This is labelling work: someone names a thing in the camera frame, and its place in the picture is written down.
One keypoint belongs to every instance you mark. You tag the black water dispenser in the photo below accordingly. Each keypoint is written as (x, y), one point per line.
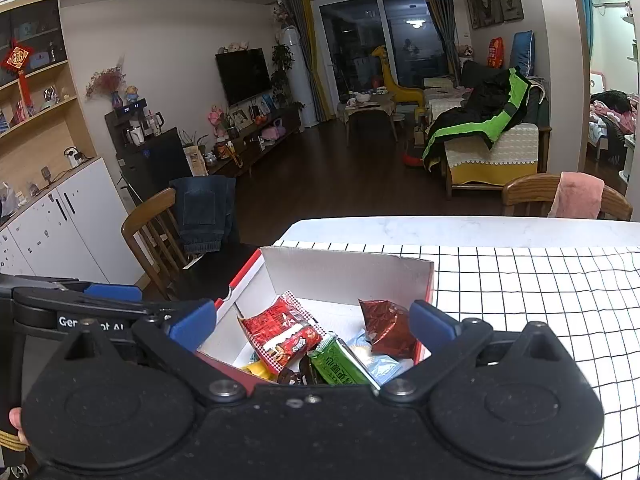
(150, 160)

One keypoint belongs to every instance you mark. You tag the pink flowers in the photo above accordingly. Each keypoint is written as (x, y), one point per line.
(216, 117)

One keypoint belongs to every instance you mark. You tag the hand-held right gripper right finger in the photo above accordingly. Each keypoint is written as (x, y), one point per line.
(432, 325)

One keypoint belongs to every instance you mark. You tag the sofa with cream cover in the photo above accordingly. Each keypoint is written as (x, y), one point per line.
(505, 152)

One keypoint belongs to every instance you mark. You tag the light blue snack packet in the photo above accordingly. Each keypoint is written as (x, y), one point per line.
(385, 367)

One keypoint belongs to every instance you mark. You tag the black television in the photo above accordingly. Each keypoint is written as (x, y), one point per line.
(244, 76)

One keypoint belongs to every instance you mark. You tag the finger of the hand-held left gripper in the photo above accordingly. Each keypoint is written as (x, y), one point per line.
(112, 293)

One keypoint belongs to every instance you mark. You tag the blue cushion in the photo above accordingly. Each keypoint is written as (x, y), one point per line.
(522, 52)

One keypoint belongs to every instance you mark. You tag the red and white cardboard box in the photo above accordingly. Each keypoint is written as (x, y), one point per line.
(340, 275)

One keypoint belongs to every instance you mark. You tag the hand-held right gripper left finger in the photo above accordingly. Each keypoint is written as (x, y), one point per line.
(192, 322)

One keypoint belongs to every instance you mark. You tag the red knot ornament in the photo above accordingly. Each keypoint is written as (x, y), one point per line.
(17, 57)

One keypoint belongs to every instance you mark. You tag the wooden shelf unit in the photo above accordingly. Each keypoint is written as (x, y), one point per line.
(50, 135)

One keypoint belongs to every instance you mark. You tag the blue jeans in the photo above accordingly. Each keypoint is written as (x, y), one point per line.
(205, 215)

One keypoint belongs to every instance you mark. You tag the green snack packet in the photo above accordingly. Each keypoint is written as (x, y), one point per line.
(335, 365)

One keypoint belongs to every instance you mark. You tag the bed with pink bedding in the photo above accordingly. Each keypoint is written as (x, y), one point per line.
(612, 115)

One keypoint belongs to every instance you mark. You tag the small orange-yellow snack packet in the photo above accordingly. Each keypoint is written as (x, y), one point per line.
(257, 370)

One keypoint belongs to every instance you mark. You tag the potted green plant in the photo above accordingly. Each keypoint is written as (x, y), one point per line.
(282, 67)

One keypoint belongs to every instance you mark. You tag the pink towel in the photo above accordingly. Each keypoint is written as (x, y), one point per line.
(575, 195)

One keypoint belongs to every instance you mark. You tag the dark wooden TV stand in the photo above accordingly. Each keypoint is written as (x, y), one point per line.
(260, 147)

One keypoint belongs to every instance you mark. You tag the dried flowers in vase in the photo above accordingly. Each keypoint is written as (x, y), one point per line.
(106, 80)

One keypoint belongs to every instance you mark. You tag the black and green jacket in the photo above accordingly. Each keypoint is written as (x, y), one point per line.
(465, 115)

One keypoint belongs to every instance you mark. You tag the glass balcony door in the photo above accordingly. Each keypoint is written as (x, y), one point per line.
(360, 40)

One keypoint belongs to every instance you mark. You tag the yellow giraffe toy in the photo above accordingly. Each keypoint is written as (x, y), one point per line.
(395, 87)

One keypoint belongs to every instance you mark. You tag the electric kettle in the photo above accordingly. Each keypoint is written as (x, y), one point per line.
(156, 122)

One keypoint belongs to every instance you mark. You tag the dark red foil snack packet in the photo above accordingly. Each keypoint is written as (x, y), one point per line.
(387, 330)

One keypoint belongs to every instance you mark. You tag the dark chocolate snack packet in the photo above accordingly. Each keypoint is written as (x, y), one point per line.
(292, 375)

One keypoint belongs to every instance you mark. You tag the grey and yellow curtain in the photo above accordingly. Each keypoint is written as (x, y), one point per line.
(306, 20)

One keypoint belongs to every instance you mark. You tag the white cabinet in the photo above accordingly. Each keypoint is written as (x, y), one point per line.
(75, 220)

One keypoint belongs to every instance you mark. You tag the small figurine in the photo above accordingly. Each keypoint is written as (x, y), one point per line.
(131, 95)

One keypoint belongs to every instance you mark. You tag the red cushion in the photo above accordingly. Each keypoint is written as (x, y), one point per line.
(496, 52)

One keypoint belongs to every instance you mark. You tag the person's left hand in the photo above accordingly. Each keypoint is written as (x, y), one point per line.
(16, 419)

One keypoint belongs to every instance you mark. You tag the coffee table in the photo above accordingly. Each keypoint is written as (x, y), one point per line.
(370, 110)

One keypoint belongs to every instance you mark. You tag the person's left forearm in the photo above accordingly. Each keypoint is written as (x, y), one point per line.
(12, 445)

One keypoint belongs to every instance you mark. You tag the red and white snack packet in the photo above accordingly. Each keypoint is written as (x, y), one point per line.
(272, 322)

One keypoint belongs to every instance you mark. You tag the blue bedroom curtain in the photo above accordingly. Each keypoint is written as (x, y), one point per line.
(585, 25)

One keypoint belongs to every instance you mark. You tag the white tower air conditioner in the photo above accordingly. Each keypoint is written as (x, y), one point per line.
(300, 75)

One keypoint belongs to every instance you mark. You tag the wooden chair with black seat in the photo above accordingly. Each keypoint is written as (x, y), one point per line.
(145, 230)

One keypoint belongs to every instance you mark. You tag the pink plush bag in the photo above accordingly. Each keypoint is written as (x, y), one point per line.
(273, 131)

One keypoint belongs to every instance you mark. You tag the kraft paper bag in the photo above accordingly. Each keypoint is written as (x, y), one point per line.
(195, 160)

